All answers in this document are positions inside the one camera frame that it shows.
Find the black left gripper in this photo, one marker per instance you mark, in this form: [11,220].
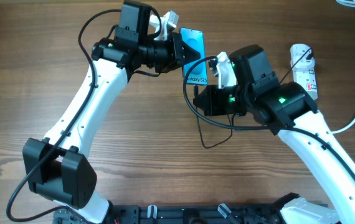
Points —
[177,46]

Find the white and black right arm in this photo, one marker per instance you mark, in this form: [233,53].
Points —
[290,113]

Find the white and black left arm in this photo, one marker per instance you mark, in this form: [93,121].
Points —
[57,166]

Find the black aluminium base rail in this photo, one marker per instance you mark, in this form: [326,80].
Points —
[249,213]

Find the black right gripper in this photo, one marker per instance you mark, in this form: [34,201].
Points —
[213,107]

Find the white power strip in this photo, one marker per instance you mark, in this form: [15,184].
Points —
[303,63]

